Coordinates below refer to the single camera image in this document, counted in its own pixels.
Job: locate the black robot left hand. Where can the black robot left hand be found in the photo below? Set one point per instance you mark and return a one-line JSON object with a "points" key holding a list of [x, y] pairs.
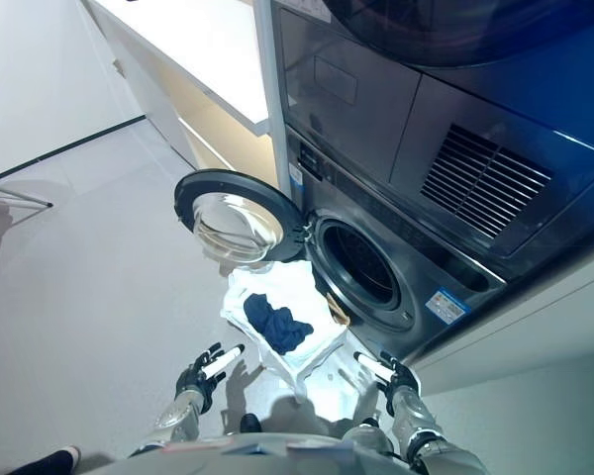
{"points": [[198, 378]]}

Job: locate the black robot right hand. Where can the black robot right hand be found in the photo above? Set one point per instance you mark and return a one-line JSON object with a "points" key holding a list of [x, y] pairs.
{"points": [[401, 378]]}

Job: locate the navy blue garment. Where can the navy blue garment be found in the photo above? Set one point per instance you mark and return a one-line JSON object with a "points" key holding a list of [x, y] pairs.
{"points": [[277, 324]]}

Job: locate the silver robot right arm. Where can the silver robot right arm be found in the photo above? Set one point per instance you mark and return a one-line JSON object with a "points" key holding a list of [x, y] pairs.
{"points": [[421, 425]]}

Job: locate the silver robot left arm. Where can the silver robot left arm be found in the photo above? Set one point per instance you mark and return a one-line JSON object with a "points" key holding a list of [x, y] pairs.
{"points": [[175, 418]]}

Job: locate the grey front-load washing machine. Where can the grey front-load washing machine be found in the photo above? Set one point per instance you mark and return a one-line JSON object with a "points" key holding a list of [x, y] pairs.
{"points": [[425, 277]]}

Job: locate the wicker laundry basket white liner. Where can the wicker laundry basket white liner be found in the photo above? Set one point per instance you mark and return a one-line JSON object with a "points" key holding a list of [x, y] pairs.
{"points": [[277, 282]]}

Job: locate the round washing machine door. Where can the round washing machine door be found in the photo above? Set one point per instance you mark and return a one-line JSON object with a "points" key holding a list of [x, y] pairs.
{"points": [[237, 225]]}

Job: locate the silver robot right leg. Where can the silver robot right leg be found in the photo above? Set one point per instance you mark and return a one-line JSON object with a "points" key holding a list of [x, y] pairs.
{"points": [[366, 431]]}

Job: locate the white blue info sticker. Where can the white blue info sticker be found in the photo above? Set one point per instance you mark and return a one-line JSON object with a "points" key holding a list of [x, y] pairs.
{"points": [[446, 307]]}

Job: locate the grey robot torso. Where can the grey robot torso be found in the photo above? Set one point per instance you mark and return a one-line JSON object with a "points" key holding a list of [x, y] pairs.
{"points": [[257, 457]]}

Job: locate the black shoe of person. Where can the black shoe of person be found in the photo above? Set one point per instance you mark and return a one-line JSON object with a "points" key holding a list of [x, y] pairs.
{"points": [[52, 460]]}

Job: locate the blue energy label sticker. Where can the blue energy label sticker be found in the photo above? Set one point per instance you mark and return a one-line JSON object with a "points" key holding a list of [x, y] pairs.
{"points": [[297, 180]]}

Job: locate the white folding drying rack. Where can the white folding drying rack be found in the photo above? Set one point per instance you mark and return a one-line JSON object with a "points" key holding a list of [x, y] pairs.
{"points": [[10, 198]]}

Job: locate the dark grey stacked dryer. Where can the dark grey stacked dryer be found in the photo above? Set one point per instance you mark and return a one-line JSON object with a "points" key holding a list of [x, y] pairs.
{"points": [[386, 99]]}

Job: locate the white cabinet counter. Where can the white cabinet counter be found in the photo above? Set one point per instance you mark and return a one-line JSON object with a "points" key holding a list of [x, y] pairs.
{"points": [[188, 59]]}

